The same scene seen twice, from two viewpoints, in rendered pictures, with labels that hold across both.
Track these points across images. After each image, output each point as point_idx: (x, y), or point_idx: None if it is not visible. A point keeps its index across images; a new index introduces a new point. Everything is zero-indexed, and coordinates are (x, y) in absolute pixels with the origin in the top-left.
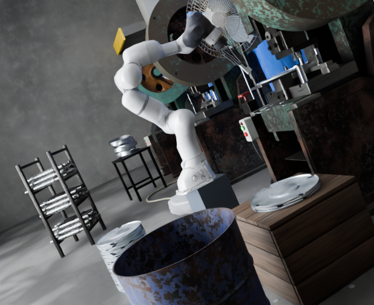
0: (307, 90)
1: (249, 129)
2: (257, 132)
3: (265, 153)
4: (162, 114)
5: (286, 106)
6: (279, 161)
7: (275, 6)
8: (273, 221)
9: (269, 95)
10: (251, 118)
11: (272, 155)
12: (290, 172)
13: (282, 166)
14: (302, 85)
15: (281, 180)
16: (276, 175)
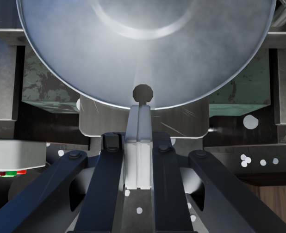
0: (284, 43)
1: (34, 161)
2: (37, 138)
3: (58, 141)
4: None
5: (222, 105)
6: (68, 120)
7: None
8: None
9: (20, 33)
10: (15, 136)
11: (62, 129)
12: None
13: (71, 120)
14: (276, 34)
15: (77, 134)
16: (73, 140)
